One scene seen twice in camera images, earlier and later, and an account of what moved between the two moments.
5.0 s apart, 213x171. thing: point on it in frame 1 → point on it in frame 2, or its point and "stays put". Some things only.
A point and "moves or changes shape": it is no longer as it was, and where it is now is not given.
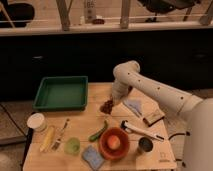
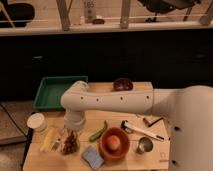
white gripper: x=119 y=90 → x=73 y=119
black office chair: x=164 y=6 stays put
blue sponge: x=93 y=157 stays put
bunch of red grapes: x=106 y=107 moves or changes shape
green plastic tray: x=64 y=94 stays put
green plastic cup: x=72 y=146 stays put
